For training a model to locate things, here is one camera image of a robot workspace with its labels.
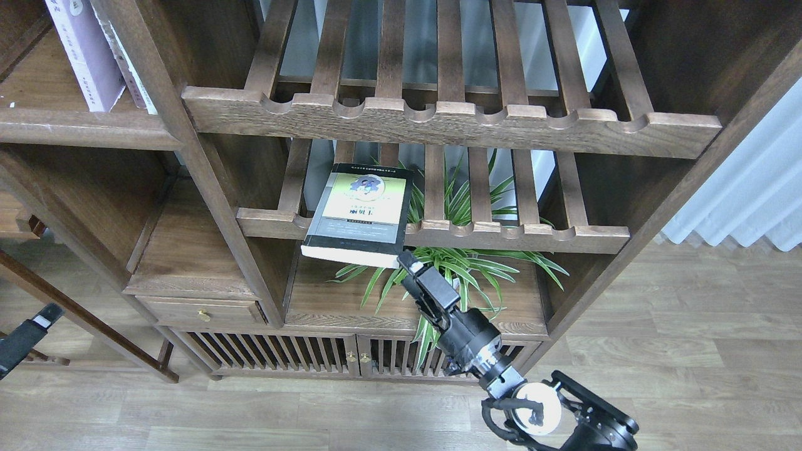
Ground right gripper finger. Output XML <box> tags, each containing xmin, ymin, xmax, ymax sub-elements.
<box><xmin>397</xmin><ymin>249</ymin><xmax>427</xmax><ymax>276</ymax></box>

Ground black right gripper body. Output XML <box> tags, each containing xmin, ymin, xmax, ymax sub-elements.
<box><xmin>403</xmin><ymin>266</ymin><xmax>501</xmax><ymax>376</ymax></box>

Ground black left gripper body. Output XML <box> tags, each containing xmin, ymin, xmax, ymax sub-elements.
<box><xmin>1</xmin><ymin>304</ymin><xmax>64</xmax><ymax>380</ymax></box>

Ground black and green book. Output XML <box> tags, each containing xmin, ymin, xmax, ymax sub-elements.
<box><xmin>301</xmin><ymin>163</ymin><xmax>414</xmax><ymax>268</ymax></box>

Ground white and lilac book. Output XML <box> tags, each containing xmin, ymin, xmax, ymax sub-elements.
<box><xmin>45</xmin><ymin>1</ymin><xmax>125</xmax><ymax>112</ymax></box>

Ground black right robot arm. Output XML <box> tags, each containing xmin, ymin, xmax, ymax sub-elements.
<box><xmin>398</xmin><ymin>251</ymin><xmax>639</xmax><ymax>450</ymax></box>

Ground white plant pot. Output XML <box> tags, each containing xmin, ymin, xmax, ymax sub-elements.
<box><xmin>407</xmin><ymin>267</ymin><xmax>463</xmax><ymax>299</ymax></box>

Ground green spider plant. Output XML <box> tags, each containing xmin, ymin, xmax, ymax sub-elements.
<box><xmin>327</xmin><ymin>148</ymin><xmax>570</xmax><ymax>370</ymax></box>

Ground dark wooden side furniture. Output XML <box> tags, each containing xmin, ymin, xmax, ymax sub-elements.
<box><xmin>0</xmin><ymin>188</ymin><xmax>180</xmax><ymax>384</ymax></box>

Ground dark wooden bookshelf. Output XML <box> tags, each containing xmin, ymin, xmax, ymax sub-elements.
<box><xmin>2</xmin><ymin>1</ymin><xmax>800</xmax><ymax>380</ymax></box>

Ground white pleated curtain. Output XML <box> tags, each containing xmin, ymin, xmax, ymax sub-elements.
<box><xmin>662</xmin><ymin>81</ymin><xmax>801</xmax><ymax>251</ymax></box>

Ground white book behind post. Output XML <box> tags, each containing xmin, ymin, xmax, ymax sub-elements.
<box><xmin>91</xmin><ymin>1</ymin><xmax>158</xmax><ymax>115</ymax></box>

